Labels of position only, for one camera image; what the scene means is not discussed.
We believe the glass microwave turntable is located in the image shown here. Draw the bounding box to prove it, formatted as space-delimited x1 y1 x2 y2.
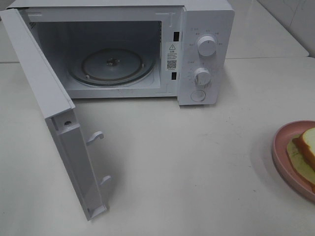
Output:
68 48 156 87

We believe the white timer knob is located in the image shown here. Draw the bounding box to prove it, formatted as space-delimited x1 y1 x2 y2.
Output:
193 67 212 86

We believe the upper white power knob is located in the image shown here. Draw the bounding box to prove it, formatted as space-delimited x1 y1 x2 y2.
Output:
197 35 217 57

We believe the white microwave door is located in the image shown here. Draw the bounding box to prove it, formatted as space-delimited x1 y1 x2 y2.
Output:
0 9 111 220

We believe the pink round plate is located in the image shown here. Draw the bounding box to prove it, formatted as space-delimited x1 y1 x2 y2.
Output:
272 120 315 202

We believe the toast sandwich with lettuce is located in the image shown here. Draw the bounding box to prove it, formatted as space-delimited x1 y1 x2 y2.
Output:
286 127 315 193

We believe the round door release button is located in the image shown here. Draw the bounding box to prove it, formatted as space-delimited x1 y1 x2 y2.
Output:
190 90 206 102

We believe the white microwave oven body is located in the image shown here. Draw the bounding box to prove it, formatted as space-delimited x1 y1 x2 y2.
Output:
0 0 234 106

